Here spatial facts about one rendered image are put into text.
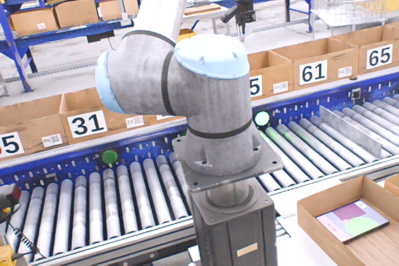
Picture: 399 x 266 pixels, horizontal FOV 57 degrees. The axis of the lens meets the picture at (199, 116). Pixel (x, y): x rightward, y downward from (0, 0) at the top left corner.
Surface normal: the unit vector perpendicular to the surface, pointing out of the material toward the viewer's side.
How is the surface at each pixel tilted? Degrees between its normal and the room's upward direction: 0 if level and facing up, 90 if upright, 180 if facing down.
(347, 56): 90
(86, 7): 90
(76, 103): 89
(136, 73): 52
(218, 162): 75
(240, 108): 94
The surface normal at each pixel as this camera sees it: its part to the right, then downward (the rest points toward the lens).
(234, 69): 0.57, 0.27
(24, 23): 0.20, 0.39
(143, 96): -0.29, 0.47
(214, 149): -0.24, 0.18
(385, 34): -0.95, 0.24
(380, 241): -0.12, -0.90
